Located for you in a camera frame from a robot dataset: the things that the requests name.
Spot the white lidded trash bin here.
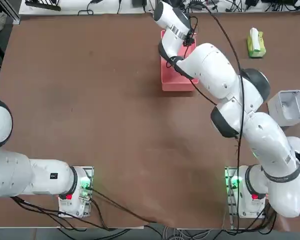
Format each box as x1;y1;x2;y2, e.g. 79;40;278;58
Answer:
266;84;300;127

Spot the black comb-shaped rack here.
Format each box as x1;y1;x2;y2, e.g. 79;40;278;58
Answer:
24;0;62;12

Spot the black cable along right arm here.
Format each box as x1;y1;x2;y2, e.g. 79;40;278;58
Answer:
187;0;246;230

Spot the green tissue pack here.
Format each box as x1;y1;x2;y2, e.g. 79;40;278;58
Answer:
246;27;267;59

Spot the person's white shoe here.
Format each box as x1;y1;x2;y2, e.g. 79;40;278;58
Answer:
0;12;8;32

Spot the black base cable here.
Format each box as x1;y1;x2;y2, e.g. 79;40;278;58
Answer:
11;196;108;231

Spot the black cable across table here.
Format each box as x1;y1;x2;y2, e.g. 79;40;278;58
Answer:
89;187;167;224

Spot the pink plastic rectangular container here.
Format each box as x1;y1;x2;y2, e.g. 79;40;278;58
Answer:
160;29;200;92

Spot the aluminium frame profile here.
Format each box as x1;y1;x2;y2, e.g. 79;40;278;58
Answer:
3;0;21;26

